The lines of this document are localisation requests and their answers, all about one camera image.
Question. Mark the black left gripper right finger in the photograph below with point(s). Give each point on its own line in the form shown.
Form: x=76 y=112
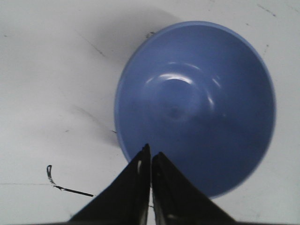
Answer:
x=176 y=200

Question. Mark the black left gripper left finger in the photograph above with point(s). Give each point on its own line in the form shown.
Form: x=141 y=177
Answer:
x=126 y=200

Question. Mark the blue bowl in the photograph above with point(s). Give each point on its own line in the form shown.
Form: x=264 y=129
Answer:
x=201 y=94

